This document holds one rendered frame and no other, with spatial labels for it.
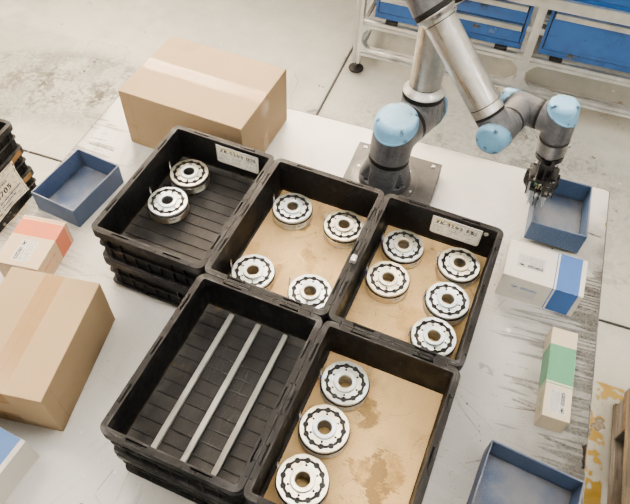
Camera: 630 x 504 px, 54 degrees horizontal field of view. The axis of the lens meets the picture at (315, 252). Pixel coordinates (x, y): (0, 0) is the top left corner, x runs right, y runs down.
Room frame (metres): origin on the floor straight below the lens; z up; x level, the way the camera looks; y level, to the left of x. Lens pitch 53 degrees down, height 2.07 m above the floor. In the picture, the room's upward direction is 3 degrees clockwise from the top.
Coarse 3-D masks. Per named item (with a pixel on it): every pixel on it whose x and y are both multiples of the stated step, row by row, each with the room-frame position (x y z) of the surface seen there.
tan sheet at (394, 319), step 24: (432, 240) 1.00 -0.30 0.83; (432, 264) 0.92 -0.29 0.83; (480, 264) 0.93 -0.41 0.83; (360, 288) 0.84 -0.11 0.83; (408, 288) 0.85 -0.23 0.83; (360, 312) 0.77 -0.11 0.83; (384, 312) 0.78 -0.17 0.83; (408, 312) 0.78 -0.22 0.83; (408, 336) 0.72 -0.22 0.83; (456, 336) 0.72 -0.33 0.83
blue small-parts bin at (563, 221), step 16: (560, 192) 1.28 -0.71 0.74; (576, 192) 1.27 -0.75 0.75; (544, 208) 1.23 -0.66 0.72; (560, 208) 1.23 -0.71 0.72; (576, 208) 1.23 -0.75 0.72; (528, 224) 1.13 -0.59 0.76; (544, 224) 1.16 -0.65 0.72; (560, 224) 1.17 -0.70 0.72; (576, 224) 1.17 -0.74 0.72; (544, 240) 1.10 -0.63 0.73; (560, 240) 1.09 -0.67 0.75; (576, 240) 1.08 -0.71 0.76
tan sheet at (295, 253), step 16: (288, 192) 1.14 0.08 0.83; (320, 208) 1.09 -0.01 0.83; (336, 208) 1.09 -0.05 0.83; (272, 224) 1.03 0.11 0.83; (320, 224) 1.03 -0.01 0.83; (256, 240) 0.97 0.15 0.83; (272, 240) 0.97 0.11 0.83; (288, 240) 0.98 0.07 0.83; (304, 240) 0.98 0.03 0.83; (320, 240) 0.98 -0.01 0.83; (272, 256) 0.92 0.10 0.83; (288, 256) 0.93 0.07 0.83; (304, 256) 0.93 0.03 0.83; (320, 256) 0.93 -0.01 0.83; (336, 256) 0.93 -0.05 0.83; (288, 272) 0.88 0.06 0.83; (304, 272) 0.88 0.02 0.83; (320, 272) 0.88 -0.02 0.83; (336, 272) 0.89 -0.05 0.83; (272, 288) 0.83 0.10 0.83
